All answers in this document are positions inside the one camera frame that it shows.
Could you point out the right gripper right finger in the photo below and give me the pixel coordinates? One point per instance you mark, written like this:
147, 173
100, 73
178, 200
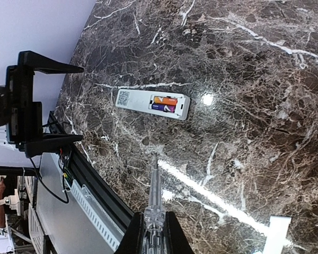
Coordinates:
175, 239

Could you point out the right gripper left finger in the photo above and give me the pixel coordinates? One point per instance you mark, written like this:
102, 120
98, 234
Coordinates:
132, 240

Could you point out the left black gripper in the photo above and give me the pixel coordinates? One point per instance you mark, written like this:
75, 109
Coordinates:
25, 124

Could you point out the clear plastic screwdriver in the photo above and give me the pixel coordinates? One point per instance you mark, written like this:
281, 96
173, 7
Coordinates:
154, 215

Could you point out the white battery cover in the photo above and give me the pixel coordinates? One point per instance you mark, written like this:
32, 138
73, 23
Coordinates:
276, 236

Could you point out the white remote control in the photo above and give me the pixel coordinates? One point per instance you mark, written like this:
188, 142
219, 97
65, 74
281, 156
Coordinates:
141, 101

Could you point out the battery in remote orange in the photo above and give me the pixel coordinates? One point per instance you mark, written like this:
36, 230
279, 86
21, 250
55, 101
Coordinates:
165, 100

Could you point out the purple battery in remote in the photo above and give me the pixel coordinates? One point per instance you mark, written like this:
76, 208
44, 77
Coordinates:
164, 108

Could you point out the left white slotted cable duct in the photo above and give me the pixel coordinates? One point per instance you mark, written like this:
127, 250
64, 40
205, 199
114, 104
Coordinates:
102, 222

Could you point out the small circuit board with wires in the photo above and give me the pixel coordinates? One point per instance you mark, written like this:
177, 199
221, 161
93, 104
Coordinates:
64, 158

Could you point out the black front rail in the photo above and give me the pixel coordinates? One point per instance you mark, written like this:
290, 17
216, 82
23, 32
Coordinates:
85, 174

